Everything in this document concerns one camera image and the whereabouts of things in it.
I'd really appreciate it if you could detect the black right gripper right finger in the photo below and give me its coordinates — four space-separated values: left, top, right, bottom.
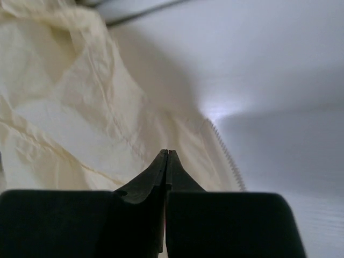
166 150 306 257

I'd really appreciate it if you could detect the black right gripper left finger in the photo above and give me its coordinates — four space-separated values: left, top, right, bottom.
1 149 168 257

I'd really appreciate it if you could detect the cream yellow jacket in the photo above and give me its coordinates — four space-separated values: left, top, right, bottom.
1 1 245 191

